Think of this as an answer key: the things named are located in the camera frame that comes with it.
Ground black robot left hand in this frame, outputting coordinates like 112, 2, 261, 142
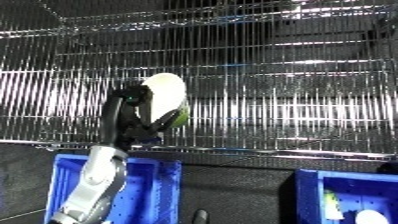
97, 84, 185, 151

